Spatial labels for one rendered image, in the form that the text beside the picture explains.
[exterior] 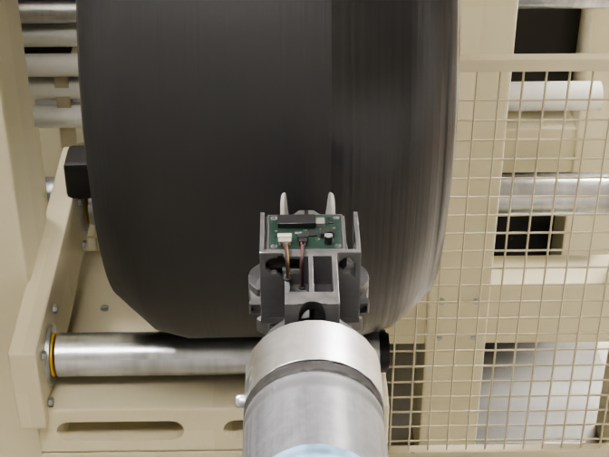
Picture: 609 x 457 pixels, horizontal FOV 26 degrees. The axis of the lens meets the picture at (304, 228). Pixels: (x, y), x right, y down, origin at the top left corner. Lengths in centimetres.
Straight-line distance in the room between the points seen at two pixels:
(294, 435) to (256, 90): 34
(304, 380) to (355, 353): 5
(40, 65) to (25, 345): 50
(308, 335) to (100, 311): 76
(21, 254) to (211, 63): 43
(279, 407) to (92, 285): 85
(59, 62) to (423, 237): 72
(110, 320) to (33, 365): 27
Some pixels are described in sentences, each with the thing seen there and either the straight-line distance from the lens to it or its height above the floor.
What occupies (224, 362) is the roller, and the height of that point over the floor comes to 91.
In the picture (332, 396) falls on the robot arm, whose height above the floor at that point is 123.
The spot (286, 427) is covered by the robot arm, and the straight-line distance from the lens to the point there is 78.
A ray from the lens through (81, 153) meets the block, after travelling 152.
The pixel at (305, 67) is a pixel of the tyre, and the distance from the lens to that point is 102.
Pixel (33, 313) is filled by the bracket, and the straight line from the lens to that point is 135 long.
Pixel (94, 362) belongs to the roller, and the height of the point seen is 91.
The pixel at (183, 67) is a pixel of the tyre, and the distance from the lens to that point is 102.
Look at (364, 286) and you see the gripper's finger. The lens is 98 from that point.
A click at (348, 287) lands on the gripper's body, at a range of 93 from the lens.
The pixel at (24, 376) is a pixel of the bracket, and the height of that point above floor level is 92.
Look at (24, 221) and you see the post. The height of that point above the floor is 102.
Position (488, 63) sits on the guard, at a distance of 171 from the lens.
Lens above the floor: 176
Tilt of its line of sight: 34 degrees down
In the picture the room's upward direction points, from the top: straight up
